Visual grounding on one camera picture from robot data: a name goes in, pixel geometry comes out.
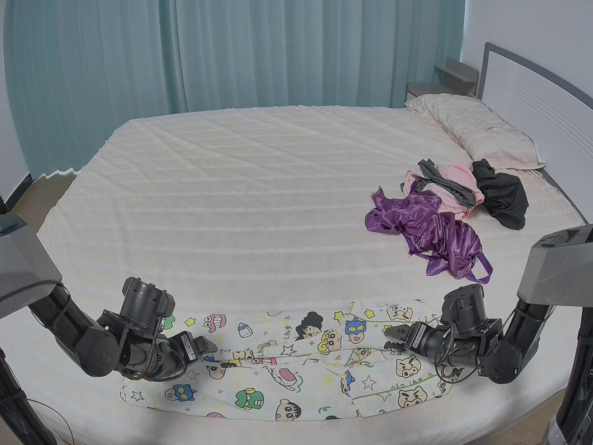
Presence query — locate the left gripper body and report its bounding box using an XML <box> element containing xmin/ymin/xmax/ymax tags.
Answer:
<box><xmin>159</xmin><ymin>332</ymin><xmax>219</xmax><ymax>375</ymax></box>

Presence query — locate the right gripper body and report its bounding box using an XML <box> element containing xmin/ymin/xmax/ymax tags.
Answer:
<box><xmin>402</xmin><ymin>321</ymin><xmax>448</xmax><ymax>359</ymax></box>

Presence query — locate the white printed pyjama top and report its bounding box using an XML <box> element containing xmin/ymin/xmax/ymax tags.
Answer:
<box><xmin>120</xmin><ymin>299</ymin><xmax>452</xmax><ymax>422</ymax></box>

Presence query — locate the bed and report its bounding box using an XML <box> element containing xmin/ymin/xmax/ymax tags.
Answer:
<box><xmin>14</xmin><ymin>41</ymin><xmax>593</xmax><ymax>434</ymax></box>

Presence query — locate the purple satin garment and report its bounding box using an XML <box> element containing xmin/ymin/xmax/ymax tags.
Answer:
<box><xmin>364</xmin><ymin>186</ymin><xmax>493</xmax><ymax>285</ymax></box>

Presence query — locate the pink and grey garment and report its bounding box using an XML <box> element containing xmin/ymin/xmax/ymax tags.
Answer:
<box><xmin>401</xmin><ymin>158</ymin><xmax>485</xmax><ymax>221</ymax></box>

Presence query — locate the black garment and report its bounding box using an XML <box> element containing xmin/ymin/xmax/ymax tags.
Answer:
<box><xmin>472</xmin><ymin>159</ymin><xmax>530</xmax><ymax>231</ymax></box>

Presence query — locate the pale pink pillow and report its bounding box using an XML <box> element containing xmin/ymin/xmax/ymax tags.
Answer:
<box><xmin>404</xmin><ymin>93</ymin><xmax>548</xmax><ymax>171</ymax></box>

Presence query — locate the grey bedside table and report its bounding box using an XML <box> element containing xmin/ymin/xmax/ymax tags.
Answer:
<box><xmin>406</xmin><ymin>57</ymin><xmax>479</xmax><ymax>101</ymax></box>

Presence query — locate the blue-green curtain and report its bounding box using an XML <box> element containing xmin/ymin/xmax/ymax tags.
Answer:
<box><xmin>174</xmin><ymin>0</ymin><xmax>467</xmax><ymax>110</ymax></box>
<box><xmin>5</xmin><ymin>0</ymin><xmax>189</xmax><ymax>180</ymax></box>

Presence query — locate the black cable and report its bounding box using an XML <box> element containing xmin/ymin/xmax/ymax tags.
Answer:
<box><xmin>27</xmin><ymin>399</ymin><xmax>75</xmax><ymax>440</ymax></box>
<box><xmin>435</xmin><ymin>361</ymin><xmax>479</xmax><ymax>384</ymax></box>

